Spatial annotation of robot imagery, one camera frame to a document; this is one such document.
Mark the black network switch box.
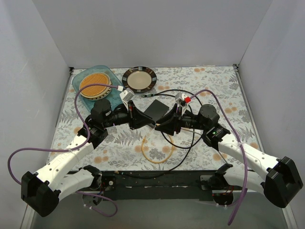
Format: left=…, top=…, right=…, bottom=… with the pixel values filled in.
left=144, top=99, right=169, bottom=122

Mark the yellow ethernet cable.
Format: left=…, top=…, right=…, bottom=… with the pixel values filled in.
left=142, top=133, right=174, bottom=165

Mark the black cable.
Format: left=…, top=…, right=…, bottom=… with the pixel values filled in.
left=114, top=89, right=207, bottom=178

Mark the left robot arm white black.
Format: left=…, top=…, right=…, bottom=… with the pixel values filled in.
left=21, top=99, right=154, bottom=217

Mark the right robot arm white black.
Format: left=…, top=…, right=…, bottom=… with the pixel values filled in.
left=155, top=104, right=303, bottom=208

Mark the blue plastic tray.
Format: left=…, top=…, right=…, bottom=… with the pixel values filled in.
left=72, top=65, right=122, bottom=111

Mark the floral tablecloth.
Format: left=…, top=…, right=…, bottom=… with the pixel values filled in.
left=73, top=66, right=260, bottom=171

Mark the orange woven round plate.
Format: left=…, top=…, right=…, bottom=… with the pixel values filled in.
left=79, top=73, right=112, bottom=99

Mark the dark rimmed ceramic plate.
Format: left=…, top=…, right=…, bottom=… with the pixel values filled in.
left=122, top=66, right=157, bottom=94

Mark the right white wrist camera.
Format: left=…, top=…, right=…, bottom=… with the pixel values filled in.
left=175, top=92, right=191, bottom=115

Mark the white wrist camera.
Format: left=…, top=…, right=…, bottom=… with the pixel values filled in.
left=175, top=92, right=191, bottom=115
left=118, top=86, right=134, bottom=109

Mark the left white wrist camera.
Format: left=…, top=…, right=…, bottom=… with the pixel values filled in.
left=118, top=86, right=134, bottom=109

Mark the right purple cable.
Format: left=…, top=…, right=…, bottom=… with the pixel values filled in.
left=189, top=89, right=250, bottom=226

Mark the purple cable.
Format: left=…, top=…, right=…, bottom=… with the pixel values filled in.
left=189, top=89, right=250, bottom=226
left=7, top=83, right=124, bottom=217

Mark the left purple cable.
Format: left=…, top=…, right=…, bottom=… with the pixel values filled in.
left=7, top=83, right=124, bottom=217

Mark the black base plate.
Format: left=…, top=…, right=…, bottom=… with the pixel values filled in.
left=73, top=169, right=241, bottom=201

